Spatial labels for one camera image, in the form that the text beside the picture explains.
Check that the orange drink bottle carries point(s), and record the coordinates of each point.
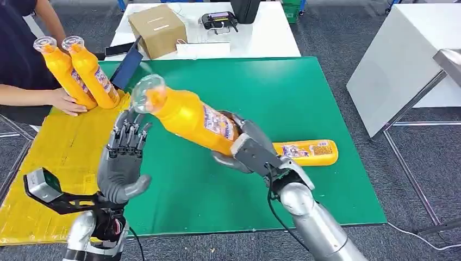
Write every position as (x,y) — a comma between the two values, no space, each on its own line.
(309,153)
(63,72)
(92,74)
(183,115)

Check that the green table mat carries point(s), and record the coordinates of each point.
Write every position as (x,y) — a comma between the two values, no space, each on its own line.
(252,83)

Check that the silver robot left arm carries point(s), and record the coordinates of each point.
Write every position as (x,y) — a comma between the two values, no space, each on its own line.
(83,234)

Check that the person's right hand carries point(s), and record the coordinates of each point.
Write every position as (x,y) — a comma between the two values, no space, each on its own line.
(65,102)

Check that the person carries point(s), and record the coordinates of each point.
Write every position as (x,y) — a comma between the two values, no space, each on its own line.
(18,50)

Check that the large white table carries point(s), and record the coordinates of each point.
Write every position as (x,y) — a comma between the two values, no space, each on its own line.
(396,65)

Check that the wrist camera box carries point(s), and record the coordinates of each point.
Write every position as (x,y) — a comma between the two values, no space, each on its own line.
(255,155)
(41,185)

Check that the brown cardboard box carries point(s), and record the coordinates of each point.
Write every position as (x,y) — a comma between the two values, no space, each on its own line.
(158,30)

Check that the white paper bag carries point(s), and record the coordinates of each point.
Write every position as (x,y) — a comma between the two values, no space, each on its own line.
(203,49)

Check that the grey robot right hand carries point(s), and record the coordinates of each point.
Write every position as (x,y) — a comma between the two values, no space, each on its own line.
(257,131)

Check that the blue tablet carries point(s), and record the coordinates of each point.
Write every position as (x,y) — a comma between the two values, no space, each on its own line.
(128,68)

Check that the yellow sheet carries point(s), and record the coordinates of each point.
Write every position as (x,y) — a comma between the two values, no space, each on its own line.
(54,155)

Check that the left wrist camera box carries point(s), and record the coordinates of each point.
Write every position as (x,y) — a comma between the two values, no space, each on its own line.
(41,185)

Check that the steel bench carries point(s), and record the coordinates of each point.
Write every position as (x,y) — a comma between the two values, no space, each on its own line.
(450,63)

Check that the green crate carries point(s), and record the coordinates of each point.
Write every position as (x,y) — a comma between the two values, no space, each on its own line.
(290,10)

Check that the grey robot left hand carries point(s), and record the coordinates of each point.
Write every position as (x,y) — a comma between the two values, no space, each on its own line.
(120,173)

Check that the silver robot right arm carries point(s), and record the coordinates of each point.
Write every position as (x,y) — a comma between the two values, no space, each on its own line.
(317,223)

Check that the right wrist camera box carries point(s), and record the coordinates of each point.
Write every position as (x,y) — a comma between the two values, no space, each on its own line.
(255,155)

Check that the black handheld controller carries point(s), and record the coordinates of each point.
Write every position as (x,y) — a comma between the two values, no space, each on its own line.
(218,20)

